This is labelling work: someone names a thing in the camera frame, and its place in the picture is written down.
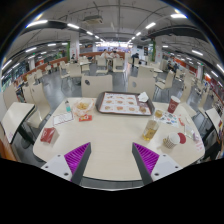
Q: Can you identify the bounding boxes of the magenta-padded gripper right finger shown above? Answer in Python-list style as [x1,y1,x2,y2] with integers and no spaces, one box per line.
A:
[131,142,183,186]

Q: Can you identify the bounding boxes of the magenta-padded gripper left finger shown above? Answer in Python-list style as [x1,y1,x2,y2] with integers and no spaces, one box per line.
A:
[41,142,92,186]

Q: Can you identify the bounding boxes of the clear bottle with yellow drink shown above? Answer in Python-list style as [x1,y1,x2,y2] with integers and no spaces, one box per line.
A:
[142,109,164,142]

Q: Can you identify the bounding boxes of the white patterned cup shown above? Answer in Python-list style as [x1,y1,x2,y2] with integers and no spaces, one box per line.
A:
[162,131,181,150]

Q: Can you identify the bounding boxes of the red box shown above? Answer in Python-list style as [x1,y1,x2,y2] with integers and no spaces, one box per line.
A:
[39,126,60,145]

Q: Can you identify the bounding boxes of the flat round red coaster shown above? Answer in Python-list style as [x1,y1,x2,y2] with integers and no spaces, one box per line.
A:
[177,132,187,145]

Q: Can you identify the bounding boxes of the red sauce packet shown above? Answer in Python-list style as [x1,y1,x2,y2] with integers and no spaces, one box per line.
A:
[78,114,93,123]

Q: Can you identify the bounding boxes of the white printed card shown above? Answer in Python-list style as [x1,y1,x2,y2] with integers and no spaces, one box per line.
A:
[52,111,74,127]

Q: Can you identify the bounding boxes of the printed paper flyer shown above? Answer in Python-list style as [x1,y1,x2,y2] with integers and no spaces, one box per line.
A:
[158,111,183,128]

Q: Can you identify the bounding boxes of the clear plastic packet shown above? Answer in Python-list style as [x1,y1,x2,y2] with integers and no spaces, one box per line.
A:
[183,123,196,140]

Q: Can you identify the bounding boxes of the crumpled food wrapper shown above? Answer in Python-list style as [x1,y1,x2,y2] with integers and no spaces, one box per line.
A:
[72,98,96,118]

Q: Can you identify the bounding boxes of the small clear blue bottle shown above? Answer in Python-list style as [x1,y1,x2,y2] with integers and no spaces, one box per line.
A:
[64,99,72,114]

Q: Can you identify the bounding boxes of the pink table sticker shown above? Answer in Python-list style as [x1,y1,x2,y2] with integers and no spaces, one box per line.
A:
[193,133,206,153]

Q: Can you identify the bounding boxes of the red paper cup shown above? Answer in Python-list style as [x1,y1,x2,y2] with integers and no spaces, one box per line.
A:
[167,95,181,115]

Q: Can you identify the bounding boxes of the dark brown food tray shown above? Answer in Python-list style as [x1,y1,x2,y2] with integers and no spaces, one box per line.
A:
[95,91,156,117]

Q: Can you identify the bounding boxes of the white napkin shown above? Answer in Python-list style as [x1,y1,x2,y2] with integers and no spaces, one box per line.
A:
[137,91,150,103]

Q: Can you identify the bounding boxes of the beige cafeteria chairs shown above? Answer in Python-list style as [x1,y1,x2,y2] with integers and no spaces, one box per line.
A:
[3,54,214,128]

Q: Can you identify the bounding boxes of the ceiling strip lights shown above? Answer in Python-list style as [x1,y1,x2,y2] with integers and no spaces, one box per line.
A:
[1,13,224,73]

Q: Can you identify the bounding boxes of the ceiling air conditioner unit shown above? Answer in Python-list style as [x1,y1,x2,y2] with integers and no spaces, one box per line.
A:
[82,14,104,26]

